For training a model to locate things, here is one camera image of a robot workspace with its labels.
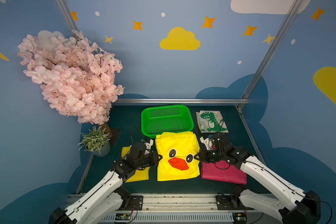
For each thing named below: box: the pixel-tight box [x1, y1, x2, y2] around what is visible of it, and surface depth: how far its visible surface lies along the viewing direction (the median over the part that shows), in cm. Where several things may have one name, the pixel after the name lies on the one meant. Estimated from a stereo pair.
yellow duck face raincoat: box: [155, 131, 201, 182], surface depth 78 cm
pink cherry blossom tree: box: [17, 30, 126, 125], surface depth 61 cm
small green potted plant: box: [77, 126, 112, 157], surface depth 83 cm
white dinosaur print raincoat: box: [196, 110, 229, 134], surface depth 109 cm
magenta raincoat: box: [201, 160, 248, 185], surface depth 82 cm
